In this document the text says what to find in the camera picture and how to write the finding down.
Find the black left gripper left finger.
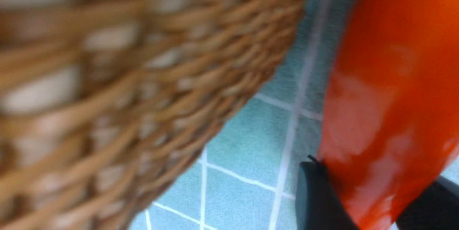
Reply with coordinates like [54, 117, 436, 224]
[295, 155, 358, 230]

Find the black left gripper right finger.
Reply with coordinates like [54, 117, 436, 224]
[396, 176, 459, 230]

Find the orange carrot with leaves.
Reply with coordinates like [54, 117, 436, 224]
[318, 0, 459, 230]

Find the teal checkered tablecloth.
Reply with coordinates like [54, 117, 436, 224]
[127, 0, 459, 230]

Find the woven wicker basket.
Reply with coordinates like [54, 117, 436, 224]
[0, 0, 305, 230]

